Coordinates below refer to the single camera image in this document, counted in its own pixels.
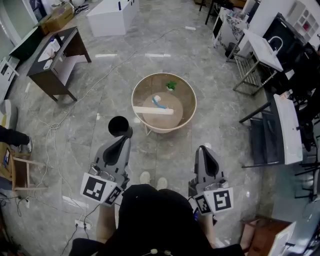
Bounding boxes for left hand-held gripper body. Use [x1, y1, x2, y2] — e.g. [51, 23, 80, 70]
[80, 162, 131, 207]

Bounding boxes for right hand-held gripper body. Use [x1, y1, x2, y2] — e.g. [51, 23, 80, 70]
[189, 174, 235, 216]

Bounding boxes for person's right forearm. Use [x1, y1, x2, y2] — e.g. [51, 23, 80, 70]
[201, 213, 217, 249]

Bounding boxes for person's left forearm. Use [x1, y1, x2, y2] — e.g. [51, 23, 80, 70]
[96, 203, 120, 244]

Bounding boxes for person's left white shoe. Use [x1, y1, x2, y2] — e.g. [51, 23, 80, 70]
[139, 171, 151, 186]

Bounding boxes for person's white shoe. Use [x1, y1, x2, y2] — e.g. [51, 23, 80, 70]
[156, 176, 168, 191]
[139, 171, 151, 186]

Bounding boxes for white power strip with plugs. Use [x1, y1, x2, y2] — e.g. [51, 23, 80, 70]
[74, 218, 93, 230]

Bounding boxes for person's right white shoe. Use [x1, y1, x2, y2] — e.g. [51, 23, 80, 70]
[156, 176, 168, 191]

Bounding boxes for brown wooden cabinet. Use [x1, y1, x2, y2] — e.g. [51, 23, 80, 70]
[239, 216, 297, 256]

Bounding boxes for round wooden tray table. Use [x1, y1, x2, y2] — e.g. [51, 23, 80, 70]
[131, 72, 198, 137]

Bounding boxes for person's black clothing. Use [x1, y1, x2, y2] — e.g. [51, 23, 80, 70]
[68, 183, 246, 256]

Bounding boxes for wooden stool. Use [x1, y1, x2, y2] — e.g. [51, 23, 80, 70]
[0, 142, 49, 192]

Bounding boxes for dark wooden washbasin desk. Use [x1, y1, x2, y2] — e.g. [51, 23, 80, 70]
[26, 26, 92, 102]

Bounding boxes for metal rack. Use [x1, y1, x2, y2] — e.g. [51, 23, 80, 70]
[226, 52, 278, 96]

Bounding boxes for small black mesh bin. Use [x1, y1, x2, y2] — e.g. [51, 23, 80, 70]
[224, 42, 241, 60]

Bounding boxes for white bottle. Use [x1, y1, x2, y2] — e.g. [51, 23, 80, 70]
[48, 37, 61, 51]

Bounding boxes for white faucet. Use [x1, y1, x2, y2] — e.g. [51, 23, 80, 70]
[267, 36, 284, 55]

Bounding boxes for dark flat panel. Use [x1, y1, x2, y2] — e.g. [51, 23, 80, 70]
[9, 26, 44, 61]

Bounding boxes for white island cabinet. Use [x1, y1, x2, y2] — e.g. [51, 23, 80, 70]
[86, 0, 140, 38]

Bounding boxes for marble-pattern cabinet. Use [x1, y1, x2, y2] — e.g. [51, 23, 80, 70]
[212, 6, 251, 49]

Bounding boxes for brown cardboard box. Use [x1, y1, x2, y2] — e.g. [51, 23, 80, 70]
[37, 3, 75, 35]

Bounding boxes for black table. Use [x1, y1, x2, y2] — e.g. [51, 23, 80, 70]
[199, 0, 249, 26]

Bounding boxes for white cubby shelf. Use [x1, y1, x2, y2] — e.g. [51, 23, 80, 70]
[287, 1, 320, 49]

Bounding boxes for black metal frame stand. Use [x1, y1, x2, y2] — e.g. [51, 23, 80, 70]
[239, 100, 286, 169]

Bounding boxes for cord with pale beads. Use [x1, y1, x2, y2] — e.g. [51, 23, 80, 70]
[149, 248, 173, 256]

